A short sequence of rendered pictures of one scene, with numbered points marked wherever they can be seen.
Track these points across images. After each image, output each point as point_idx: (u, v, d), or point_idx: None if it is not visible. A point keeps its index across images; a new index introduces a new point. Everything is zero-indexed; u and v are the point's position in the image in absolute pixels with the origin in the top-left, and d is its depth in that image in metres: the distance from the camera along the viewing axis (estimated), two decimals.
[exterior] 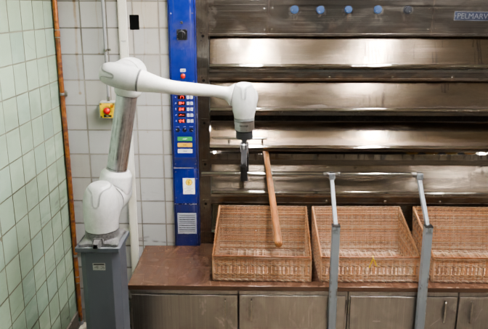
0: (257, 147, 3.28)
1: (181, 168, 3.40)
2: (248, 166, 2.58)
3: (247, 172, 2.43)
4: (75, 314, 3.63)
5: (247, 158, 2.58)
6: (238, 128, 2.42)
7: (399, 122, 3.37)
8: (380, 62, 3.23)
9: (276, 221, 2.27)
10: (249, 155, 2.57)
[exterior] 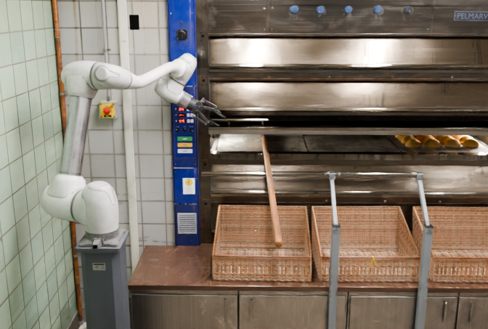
0: (257, 128, 3.21)
1: (181, 168, 3.40)
2: (222, 115, 3.22)
3: (213, 124, 3.23)
4: (75, 314, 3.63)
5: (218, 111, 3.22)
6: None
7: (399, 120, 3.37)
8: (380, 62, 3.23)
9: (276, 221, 2.27)
10: (216, 110, 3.20)
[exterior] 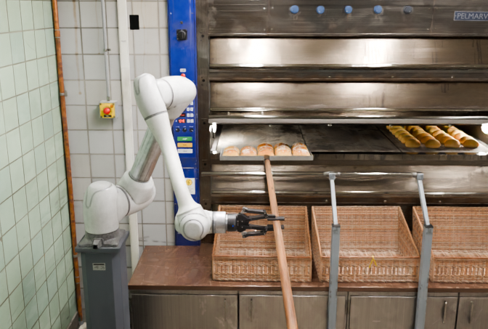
0: (257, 116, 3.20)
1: None
2: (279, 218, 2.26)
3: (274, 229, 2.27)
4: (75, 314, 3.63)
5: (270, 216, 2.27)
6: None
7: None
8: (380, 62, 3.23)
9: (288, 295, 1.69)
10: (266, 217, 2.26)
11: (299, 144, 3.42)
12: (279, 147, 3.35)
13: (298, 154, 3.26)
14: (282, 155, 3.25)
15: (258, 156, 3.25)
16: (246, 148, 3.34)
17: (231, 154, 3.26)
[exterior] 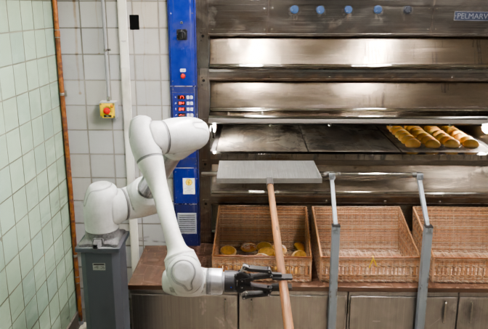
0: (257, 116, 3.20)
1: (181, 168, 3.40)
2: (286, 278, 1.90)
3: None
4: (75, 314, 3.63)
5: (275, 274, 1.90)
6: None
7: None
8: (380, 62, 3.23)
9: None
10: (271, 277, 1.89)
11: (290, 266, 3.11)
12: (274, 245, 3.39)
13: (293, 253, 3.29)
14: (287, 178, 2.87)
15: (260, 179, 2.87)
16: None
17: (217, 268, 3.13)
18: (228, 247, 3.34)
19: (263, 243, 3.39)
